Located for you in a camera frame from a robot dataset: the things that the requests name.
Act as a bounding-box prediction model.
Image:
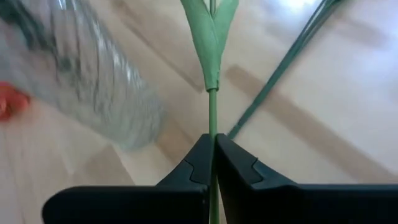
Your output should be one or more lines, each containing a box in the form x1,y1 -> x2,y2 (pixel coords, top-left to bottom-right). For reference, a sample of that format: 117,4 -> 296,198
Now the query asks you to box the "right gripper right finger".
216,133 -> 398,224

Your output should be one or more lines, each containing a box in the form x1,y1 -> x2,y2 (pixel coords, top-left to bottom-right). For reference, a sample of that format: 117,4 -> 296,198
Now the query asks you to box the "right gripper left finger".
41,133 -> 216,224

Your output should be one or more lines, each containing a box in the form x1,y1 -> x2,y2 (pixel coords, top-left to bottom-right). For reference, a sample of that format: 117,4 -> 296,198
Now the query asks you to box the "diamond-cut glass vase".
0,0 -> 167,152

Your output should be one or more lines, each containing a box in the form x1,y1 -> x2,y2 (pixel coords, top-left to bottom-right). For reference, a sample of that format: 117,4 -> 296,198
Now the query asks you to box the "red artificial flower bunch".
228,0 -> 341,140

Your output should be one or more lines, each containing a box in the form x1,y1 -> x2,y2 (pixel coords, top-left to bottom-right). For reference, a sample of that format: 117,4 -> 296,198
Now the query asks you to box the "white artificial tulip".
179,0 -> 240,224

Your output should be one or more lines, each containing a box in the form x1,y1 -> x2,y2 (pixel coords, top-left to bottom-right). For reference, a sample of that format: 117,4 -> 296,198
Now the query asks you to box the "single orange flower sprig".
0,80 -> 32,122

